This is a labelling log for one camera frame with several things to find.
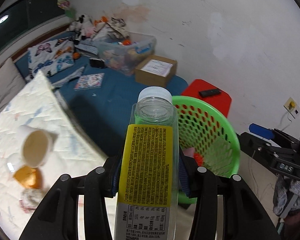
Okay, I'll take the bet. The white tissue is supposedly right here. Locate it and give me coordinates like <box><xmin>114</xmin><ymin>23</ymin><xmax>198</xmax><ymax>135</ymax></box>
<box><xmin>19</xmin><ymin>189</ymin><xmax>45</xmax><ymax>212</ymax></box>

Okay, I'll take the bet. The orange peel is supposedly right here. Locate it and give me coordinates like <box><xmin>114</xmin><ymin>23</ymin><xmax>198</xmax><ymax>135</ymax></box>
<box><xmin>13</xmin><ymin>166</ymin><xmax>43</xmax><ymax>189</ymax></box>

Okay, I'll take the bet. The red mesh net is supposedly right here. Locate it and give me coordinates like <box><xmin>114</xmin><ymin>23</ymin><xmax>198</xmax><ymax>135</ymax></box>
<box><xmin>193</xmin><ymin>153</ymin><xmax>204</xmax><ymax>167</ymax></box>

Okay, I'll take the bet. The clear bottle yellow label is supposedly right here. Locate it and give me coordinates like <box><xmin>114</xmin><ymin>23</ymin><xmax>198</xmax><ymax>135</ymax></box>
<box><xmin>114</xmin><ymin>86</ymin><xmax>179</xmax><ymax>239</ymax></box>

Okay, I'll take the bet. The red plastic stool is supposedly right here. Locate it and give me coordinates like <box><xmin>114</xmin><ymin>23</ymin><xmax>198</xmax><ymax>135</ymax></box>
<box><xmin>182</xmin><ymin>79</ymin><xmax>232</xmax><ymax>118</ymax></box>

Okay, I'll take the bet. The green plastic waste basket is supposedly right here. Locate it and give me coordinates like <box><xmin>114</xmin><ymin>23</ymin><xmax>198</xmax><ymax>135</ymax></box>
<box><xmin>171</xmin><ymin>95</ymin><xmax>241</xmax><ymax>204</ymax></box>

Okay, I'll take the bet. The black remote control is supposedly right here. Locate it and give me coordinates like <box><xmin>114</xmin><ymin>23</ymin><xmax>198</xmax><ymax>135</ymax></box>
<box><xmin>198</xmin><ymin>88</ymin><xmax>222</xmax><ymax>98</ymax></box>

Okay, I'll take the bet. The paper cup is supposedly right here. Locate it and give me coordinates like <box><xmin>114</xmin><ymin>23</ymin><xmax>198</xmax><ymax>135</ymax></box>
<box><xmin>17</xmin><ymin>125</ymin><xmax>58</xmax><ymax>168</ymax></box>

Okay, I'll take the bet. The brown cardboard box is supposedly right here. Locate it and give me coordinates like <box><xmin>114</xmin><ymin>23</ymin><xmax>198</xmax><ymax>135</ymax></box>
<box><xmin>134</xmin><ymin>55</ymin><xmax>178</xmax><ymax>88</ymax></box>

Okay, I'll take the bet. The colourful sticker book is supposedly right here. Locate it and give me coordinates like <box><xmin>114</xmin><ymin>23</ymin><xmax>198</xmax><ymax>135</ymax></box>
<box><xmin>74</xmin><ymin>73</ymin><xmax>104</xmax><ymax>90</ymax></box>

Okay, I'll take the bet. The beige cushion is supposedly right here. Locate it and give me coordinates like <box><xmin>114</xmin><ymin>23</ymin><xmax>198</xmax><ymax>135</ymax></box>
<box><xmin>0</xmin><ymin>58</ymin><xmax>26</xmax><ymax>112</ymax></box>

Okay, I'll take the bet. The black small device on bed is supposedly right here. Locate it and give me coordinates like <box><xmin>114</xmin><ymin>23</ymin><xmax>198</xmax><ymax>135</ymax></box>
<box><xmin>89</xmin><ymin>58</ymin><xmax>106</xmax><ymax>69</ymax></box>

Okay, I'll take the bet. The clear plastic storage bin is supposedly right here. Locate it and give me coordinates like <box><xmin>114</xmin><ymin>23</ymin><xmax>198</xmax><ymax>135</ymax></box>
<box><xmin>96</xmin><ymin>33</ymin><xmax>157</xmax><ymax>75</ymax></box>

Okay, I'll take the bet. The butterfly print pillow right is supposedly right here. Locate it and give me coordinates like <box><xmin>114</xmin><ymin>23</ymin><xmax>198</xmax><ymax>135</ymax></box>
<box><xmin>27</xmin><ymin>36</ymin><xmax>74</xmax><ymax>77</ymax></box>

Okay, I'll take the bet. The cow plush toy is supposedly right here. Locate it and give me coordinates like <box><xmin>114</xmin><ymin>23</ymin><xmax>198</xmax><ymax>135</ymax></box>
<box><xmin>68</xmin><ymin>14</ymin><xmax>95</xmax><ymax>41</ymax></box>

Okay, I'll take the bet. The fox plush toy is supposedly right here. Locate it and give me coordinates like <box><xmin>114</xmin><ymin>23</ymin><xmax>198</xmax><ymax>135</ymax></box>
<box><xmin>94</xmin><ymin>16</ymin><xmax>108</xmax><ymax>27</ymax></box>

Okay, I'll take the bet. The dark window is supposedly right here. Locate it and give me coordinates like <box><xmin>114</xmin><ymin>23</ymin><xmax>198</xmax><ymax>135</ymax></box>
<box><xmin>0</xmin><ymin>0</ymin><xmax>64</xmax><ymax>51</ymax></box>

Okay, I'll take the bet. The wall power socket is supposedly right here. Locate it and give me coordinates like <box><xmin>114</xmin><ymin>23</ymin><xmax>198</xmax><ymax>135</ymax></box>
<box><xmin>283</xmin><ymin>97</ymin><xmax>300</xmax><ymax>119</ymax></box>

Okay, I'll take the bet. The flower wall decoration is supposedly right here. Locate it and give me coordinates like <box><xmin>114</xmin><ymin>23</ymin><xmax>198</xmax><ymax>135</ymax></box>
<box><xmin>57</xmin><ymin>0</ymin><xmax>76</xmax><ymax>19</ymax></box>

